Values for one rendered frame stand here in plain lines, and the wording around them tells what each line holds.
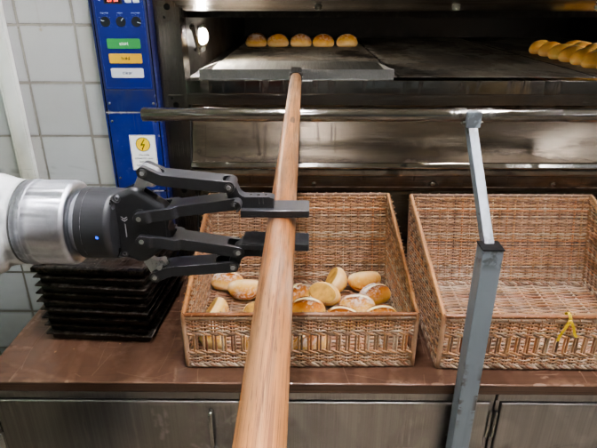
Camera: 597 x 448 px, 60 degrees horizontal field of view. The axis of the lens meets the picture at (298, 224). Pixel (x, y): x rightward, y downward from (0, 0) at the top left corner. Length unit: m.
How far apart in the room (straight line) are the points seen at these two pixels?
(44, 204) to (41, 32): 1.12
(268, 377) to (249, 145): 1.26
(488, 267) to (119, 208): 0.74
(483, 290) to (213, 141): 0.88
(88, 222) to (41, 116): 1.17
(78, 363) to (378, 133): 1.01
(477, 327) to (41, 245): 0.85
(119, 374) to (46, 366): 0.19
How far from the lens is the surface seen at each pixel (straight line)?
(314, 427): 1.35
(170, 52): 1.55
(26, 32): 1.67
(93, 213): 0.55
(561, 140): 1.72
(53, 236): 0.56
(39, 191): 0.58
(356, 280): 1.53
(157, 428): 1.40
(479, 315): 1.13
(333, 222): 1.58
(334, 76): 1.52
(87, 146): 1.67
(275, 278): 0.42
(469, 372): 1.21
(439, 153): 1.59
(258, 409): 0.31
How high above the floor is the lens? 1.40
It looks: 24 degrees down
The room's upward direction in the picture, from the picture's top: straight up
